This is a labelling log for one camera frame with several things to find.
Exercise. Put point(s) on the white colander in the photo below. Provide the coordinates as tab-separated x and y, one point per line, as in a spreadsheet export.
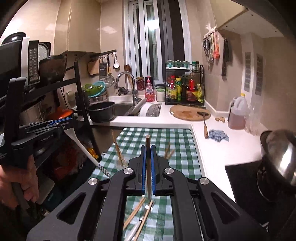
150	110

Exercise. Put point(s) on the black spice rack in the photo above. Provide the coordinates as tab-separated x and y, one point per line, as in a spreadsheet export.
202	81

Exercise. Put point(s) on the hanging wooden cutting board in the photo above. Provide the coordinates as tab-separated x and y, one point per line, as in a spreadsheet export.
92	67

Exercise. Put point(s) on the wooden chopstick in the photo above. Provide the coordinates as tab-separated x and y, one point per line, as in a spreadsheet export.
116	148
148	143
167	150
135	213
120	153
171	153
144	220

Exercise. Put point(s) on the steel faucet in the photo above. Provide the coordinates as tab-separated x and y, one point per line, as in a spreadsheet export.
133	83

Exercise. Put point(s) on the row of green lid jars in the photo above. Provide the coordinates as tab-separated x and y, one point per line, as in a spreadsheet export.
182	64

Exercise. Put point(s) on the blue cloth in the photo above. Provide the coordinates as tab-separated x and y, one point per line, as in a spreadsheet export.
218	135

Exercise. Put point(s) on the white ladle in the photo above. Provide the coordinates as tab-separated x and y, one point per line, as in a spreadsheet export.
116	63

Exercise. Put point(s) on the pink dish soap bottle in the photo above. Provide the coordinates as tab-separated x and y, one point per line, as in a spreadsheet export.
149	91

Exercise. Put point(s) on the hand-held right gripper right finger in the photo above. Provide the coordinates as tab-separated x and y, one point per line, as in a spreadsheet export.
153	173

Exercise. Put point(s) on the white jar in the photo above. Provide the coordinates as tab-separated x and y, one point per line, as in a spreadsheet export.
160	95

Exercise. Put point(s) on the microwave oven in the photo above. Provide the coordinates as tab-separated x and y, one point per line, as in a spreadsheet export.
25	62

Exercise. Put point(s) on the green checked tablecloth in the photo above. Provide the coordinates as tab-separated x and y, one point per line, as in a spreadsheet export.
180	143

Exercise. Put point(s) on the black shelf rack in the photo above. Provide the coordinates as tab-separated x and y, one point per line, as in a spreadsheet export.
78	76

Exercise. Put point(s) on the steel sink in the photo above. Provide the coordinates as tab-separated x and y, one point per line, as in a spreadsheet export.
122	109

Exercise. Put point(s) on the black pot with orange lid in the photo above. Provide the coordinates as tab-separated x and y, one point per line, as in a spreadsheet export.
61	113

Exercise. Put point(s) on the grey wall panel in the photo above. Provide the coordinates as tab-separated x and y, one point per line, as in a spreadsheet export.
259	74
247	71

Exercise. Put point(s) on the cluster of sauce bottles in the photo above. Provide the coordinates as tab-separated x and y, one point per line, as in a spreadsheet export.
185	89

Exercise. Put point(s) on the red jar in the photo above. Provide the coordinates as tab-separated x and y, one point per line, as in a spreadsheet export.
140	83

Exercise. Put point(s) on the hanging kitchen utensils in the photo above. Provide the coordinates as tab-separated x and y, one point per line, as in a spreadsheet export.
211	46

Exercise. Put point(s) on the person's left hand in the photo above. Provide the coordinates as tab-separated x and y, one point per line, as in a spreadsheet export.
30	178

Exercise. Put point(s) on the clear plastic bottle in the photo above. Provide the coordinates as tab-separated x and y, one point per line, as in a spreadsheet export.
253	120

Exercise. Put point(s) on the window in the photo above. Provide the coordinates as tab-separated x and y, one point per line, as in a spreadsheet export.
150	41

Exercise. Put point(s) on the metal grater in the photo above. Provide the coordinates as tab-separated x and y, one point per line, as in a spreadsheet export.
103	68

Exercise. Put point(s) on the dial kitchen scale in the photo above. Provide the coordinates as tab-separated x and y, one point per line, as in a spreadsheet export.
44	51

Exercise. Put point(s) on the black saucepan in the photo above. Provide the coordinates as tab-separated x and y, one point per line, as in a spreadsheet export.
100	112

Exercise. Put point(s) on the yellow plastic bag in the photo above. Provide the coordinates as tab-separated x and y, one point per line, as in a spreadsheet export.
93	153

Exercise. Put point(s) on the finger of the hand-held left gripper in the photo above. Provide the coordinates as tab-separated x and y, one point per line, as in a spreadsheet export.
60	121
55	131

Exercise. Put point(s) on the wall cabinet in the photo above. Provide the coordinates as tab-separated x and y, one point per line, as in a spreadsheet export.
254	16

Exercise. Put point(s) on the plastic bags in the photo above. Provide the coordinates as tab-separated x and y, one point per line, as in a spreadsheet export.
69	157

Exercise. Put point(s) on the round wooden cutting board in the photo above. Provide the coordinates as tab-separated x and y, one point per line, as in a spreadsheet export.
185	112

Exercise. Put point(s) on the grey cup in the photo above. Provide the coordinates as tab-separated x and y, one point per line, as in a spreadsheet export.
84	100

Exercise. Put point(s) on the dark bowl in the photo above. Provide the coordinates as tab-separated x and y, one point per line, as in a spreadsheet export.
52	69

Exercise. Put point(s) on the hanging cleaver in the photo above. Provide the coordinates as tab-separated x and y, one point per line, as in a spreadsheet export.
225	58

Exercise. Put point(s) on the clear plastic container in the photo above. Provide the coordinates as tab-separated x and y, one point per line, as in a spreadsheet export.
118	165

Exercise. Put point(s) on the ginger piece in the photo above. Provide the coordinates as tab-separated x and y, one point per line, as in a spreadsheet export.
219	119

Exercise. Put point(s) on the white spoon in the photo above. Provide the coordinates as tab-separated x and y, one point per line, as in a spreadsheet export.
81	146

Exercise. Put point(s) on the green plastic basin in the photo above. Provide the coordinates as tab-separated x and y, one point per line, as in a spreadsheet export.
94	89

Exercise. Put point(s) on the cooking oil jug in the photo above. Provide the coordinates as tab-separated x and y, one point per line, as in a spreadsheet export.
238	113

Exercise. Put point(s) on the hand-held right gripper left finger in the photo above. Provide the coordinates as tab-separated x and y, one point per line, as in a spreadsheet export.
144	173

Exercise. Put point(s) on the black gas stove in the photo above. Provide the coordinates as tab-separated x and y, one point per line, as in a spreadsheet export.
240	180

